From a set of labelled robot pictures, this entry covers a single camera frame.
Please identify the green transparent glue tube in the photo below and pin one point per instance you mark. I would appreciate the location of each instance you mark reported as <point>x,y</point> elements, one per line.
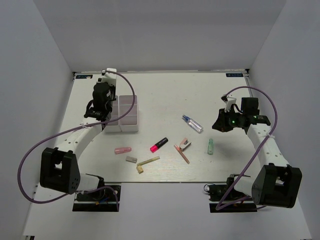
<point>210,147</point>

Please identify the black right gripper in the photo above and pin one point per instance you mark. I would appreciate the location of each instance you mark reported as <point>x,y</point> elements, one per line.
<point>220,124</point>

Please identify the white right organizer tray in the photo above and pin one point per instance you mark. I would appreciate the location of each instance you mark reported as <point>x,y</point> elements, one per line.
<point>130,122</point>

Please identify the left corner label sticker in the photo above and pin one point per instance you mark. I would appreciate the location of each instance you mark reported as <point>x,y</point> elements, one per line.
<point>83,76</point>

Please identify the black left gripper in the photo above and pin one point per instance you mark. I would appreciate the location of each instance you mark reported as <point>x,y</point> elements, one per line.
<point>113,88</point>

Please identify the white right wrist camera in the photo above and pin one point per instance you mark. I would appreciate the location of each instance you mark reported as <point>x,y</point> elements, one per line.
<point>229,101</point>

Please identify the grey eraser block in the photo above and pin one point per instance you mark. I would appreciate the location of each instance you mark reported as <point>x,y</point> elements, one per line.
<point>131,159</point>

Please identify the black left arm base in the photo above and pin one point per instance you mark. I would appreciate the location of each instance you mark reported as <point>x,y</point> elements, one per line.
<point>101,201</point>

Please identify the pink highlighter marker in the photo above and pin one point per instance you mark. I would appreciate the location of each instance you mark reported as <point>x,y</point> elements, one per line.
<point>158,145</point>

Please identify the white left organizer tray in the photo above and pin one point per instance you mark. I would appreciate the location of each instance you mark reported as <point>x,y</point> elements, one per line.
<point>114,127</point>

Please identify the blue capped spray bottle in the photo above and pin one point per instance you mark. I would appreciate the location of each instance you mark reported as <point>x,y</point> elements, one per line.
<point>193,124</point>

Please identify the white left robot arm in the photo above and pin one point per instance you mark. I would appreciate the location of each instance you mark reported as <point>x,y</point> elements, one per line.
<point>59,168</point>

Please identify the corner label sticker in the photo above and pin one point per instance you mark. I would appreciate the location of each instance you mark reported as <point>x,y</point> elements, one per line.
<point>83,76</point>
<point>234,75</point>

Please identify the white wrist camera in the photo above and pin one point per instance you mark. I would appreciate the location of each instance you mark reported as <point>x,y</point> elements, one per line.
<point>108,76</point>
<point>229,101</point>

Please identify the white organizer tray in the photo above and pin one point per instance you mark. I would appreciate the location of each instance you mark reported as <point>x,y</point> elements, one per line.
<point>114,127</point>
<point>130,122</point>

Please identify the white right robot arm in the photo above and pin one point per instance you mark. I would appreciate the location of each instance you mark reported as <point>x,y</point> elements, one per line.
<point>277,183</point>

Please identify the right corner label sticker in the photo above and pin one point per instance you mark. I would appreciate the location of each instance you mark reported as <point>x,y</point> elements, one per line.
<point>234,75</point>

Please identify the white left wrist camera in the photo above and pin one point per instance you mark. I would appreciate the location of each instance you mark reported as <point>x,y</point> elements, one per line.
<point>108,76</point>

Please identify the yellow lead refill tube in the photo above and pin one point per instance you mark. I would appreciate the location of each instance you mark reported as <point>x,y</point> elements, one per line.
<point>148,161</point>

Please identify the pink transparent case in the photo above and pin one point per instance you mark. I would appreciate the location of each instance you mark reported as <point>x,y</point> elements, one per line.
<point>122,150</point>

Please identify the pink lead refill tube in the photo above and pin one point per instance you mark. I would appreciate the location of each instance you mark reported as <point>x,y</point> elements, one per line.
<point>181,153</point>

